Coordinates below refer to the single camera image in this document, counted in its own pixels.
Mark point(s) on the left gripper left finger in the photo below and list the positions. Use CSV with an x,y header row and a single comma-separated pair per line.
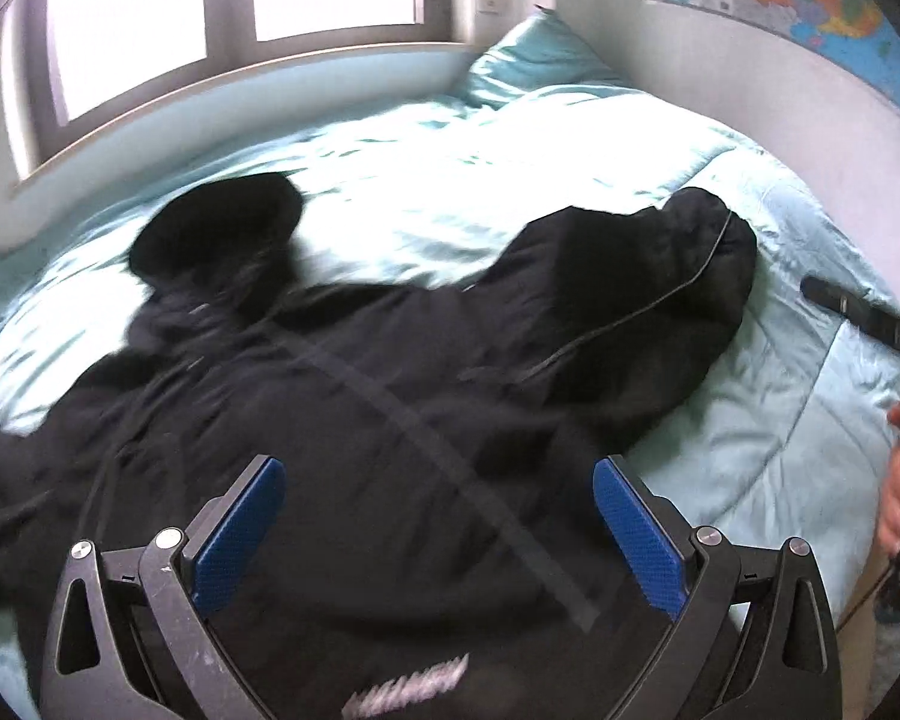
x,y
114,610

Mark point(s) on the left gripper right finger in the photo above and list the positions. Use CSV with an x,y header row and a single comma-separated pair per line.
x,y
751,632

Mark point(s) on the large black jacket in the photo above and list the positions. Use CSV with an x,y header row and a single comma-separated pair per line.
x,y
439,553

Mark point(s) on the person's right hand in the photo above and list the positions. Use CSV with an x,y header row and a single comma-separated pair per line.
x,y
888,526

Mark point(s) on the light teal duvet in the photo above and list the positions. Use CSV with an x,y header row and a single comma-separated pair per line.
x,y
784,437

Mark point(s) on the teal pillow by map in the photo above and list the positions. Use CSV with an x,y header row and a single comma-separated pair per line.
x,y
540,51

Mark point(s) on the white wall socket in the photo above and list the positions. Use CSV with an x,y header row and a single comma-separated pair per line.
x,y
490,7

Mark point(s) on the window with brown frame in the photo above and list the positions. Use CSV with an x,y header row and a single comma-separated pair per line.
x,y
80,65

